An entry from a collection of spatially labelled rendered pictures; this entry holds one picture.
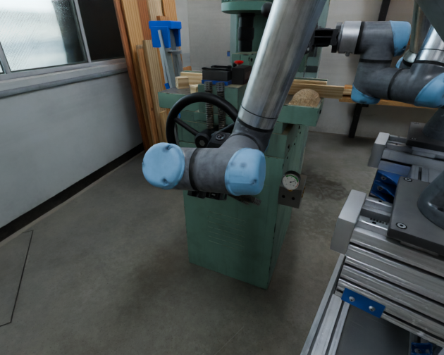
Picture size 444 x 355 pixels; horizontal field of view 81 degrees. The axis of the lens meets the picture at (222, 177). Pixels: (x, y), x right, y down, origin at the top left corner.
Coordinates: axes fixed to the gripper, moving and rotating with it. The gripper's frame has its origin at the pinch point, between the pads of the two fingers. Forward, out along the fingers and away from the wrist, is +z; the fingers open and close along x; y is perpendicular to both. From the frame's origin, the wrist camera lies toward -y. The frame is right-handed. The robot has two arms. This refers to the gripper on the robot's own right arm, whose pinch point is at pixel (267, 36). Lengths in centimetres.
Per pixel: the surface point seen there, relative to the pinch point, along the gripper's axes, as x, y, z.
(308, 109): 19.7, -0.7, -15.2
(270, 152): 36.3, -1.5, -4.7
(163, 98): 21.5, -0.9, 38.9
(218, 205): 65, -3, 15
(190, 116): 27.3, -1.1, 27.4
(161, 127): 70, -102, 116
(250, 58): 6.4, -12.7, 8.7
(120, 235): 110, -7, 83
